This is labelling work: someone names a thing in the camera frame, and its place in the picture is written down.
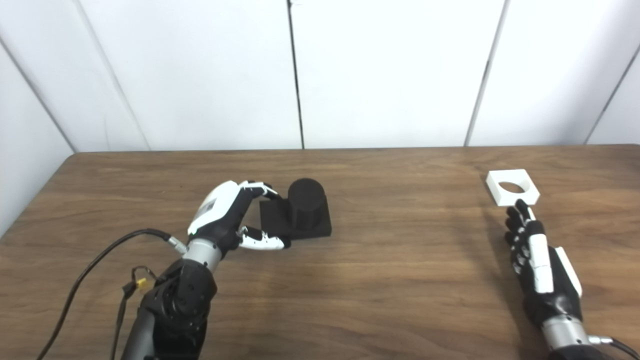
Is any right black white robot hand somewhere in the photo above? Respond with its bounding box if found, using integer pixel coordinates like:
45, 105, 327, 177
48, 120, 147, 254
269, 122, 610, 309
504, 199, 584, 328

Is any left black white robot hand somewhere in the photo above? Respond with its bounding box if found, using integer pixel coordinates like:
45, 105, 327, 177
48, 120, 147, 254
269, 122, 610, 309
187, 180, 292, 252

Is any black peg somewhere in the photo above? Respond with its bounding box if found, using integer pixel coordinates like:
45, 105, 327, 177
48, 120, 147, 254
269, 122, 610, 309
259, 178, 333, 241

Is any white square piece with hole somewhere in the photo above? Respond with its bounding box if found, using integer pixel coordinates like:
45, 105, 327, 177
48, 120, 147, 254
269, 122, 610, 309
486, 169, 541, 207

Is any thick black right wrist cable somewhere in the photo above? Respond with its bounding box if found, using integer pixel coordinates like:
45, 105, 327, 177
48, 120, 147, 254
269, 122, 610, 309
587, 335, 640, 360

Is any thick black wrist cable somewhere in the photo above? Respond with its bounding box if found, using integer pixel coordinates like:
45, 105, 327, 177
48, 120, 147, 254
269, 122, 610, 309
587, 335, 640, 360
36, 228, 188, 360

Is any thin cable with yellow connector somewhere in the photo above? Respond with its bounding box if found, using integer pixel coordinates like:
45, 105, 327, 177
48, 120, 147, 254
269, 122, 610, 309
110, 266, 158, 360

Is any thick black left wrist cable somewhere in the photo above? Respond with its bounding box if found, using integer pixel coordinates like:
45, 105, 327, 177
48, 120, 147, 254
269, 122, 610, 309
36, 228, 188, 360

